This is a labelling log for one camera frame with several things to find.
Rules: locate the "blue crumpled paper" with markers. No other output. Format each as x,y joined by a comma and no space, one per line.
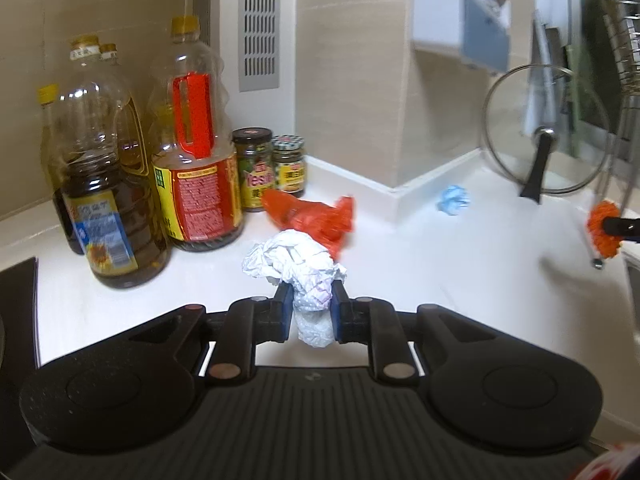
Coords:
454,200

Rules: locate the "small yellow-capped oil bottle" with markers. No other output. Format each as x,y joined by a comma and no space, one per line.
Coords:
49,150

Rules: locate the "glass jar dark lid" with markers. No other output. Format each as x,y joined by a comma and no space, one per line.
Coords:
252,170

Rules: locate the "white wall vent grille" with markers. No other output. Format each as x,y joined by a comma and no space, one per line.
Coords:
259,25

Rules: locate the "white blue wall box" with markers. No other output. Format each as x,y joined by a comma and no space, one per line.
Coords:
450,10

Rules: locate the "dark sauce bottle blue label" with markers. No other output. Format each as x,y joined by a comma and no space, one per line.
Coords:
110,210

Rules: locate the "glass jar checkered lid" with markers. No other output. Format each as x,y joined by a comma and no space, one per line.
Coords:
290,170

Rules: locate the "red white patterned clothing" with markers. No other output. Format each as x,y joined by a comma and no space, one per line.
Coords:
610,465

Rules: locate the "white paper ball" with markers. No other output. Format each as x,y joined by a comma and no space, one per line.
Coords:
295,260

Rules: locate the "glass pot lid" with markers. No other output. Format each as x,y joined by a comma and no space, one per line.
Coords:
537,160

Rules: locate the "red plastic bag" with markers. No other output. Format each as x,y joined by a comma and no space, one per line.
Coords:
310,217

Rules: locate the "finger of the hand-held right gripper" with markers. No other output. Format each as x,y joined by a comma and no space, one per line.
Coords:
625,226

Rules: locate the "black stove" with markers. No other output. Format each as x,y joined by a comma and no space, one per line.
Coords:
17,335

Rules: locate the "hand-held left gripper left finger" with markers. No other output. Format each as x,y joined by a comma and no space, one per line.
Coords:
287,315

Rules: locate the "tall yellow oil bottle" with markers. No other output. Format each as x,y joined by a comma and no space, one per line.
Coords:
131,130

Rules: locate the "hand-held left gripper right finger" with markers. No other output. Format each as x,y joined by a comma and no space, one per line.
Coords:
336,317

